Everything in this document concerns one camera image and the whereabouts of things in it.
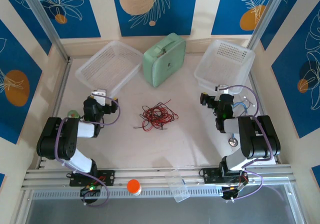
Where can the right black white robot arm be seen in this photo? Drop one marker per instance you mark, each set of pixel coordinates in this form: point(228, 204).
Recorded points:
point(260, 138)

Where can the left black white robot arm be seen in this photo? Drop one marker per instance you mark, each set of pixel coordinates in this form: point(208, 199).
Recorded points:
point(57, 138)

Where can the green small bottle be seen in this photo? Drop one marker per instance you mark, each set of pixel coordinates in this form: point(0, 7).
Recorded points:
point(73, 113)

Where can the blue stethoscope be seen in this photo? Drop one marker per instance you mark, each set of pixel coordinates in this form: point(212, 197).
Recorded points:
point(233, 142)

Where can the mint green zip case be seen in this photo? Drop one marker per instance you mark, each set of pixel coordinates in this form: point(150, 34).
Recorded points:
point(162, 66)

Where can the small black circuit board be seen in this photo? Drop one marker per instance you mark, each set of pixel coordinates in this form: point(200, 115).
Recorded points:
point(91, 190)
point(233, 190)

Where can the orange lid jar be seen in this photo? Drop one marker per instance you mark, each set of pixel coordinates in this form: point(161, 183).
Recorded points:
point(133, 186)

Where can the clear plastic box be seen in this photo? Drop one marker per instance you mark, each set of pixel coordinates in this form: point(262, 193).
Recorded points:
point(178, 189)

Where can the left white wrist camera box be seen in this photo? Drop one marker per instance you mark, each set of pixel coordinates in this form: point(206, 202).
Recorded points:
point(99, 96)

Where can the aluminium side rail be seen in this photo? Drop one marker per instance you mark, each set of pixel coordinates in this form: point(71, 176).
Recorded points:
point(59, 96)
point(253, 80)

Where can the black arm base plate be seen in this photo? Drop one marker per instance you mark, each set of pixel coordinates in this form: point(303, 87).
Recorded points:
point(210, 175)
point(107, 177)

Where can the aluminium front rail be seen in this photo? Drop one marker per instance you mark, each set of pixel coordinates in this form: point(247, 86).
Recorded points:
point(155, 174)

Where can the aluminium frame post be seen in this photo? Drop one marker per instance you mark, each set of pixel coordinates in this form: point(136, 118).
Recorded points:
point(265, 16)
point(42, 16)

